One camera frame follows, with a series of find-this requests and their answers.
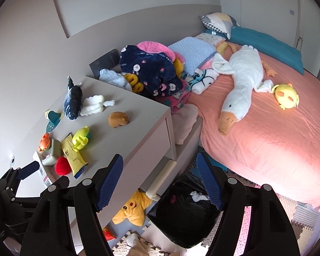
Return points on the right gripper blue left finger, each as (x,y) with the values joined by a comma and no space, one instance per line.
(108,180)

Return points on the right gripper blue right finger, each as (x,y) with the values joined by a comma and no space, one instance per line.
(213,179)

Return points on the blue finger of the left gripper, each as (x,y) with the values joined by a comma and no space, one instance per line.
(26,171)

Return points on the white paper box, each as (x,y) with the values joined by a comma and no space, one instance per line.
(45,173)

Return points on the orange plastic crab toy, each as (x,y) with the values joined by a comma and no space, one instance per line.
(45,143)

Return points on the red heart plush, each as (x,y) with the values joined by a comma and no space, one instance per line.
(62,167)

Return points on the yellow snack wrapper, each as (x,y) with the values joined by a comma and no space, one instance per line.
(74,158)

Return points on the teal tape dispenser holder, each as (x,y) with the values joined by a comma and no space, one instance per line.
(53,118)

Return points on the brown capybara plush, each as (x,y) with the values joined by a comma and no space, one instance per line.
(117,119)

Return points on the dark blue fish plush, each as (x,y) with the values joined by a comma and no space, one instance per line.
(73,100)

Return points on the black trash bag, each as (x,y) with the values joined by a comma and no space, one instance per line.
(183,220)

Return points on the yellow star plush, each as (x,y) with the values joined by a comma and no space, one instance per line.
(133,209)

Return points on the pastel foam floor mat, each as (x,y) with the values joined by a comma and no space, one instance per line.
(270,230)

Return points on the pink fluffy cloth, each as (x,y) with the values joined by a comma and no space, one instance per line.
(183,121)

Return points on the pink bed sheet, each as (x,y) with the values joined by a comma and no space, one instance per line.
(269,145)

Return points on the white cartoon print cloth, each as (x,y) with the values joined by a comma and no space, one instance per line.
(200,81)

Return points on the yellow plush garment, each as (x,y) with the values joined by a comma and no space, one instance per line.
(137,86)

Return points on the pale blue baby garment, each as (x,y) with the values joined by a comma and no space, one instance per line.
(113,78)

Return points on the yellow chick plush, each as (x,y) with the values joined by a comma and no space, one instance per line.
(286,96)

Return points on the navy bunny print blanket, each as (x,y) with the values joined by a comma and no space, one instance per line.
(154,70)

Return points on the white goose plush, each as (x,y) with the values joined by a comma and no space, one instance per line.
(247,70)

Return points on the light blue knitted blanket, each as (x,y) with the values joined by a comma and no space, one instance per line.
(195,52)

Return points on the pink fleece blanket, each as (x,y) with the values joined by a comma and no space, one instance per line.
(155,47)

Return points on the teal long pillow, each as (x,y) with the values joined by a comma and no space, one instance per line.
(268,45)

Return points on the patterned checked pillow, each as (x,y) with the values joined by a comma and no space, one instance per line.
(219,23)

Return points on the black wall switch panel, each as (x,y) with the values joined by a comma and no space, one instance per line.
(106,61)

